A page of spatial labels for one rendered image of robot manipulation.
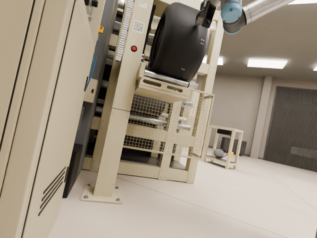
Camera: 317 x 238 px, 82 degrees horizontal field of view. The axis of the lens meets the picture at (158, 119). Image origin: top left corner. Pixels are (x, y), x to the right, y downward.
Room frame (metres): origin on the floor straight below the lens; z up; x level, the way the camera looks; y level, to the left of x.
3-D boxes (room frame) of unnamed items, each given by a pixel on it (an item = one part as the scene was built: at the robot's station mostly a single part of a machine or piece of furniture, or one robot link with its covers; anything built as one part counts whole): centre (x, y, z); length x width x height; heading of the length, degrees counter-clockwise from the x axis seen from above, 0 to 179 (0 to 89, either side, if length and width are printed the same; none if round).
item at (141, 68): (1.38, 0.22, 0.90); 0.40 x 0.03 x 0.10; 15
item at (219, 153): (3.86, -1.43, 0.40); 0.60 x 0.35 x 0.80; 38
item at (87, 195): (1.34, 0.29, 0.01); 0.27 x 0.27 x 0.02; 15
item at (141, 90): (1.42, 0.04, 0.80); 0.37 x 0.36 x 0.02; 15
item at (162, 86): (1.29, 0.01, 0.83); 0.36 x 0.09 x 0.06; 105
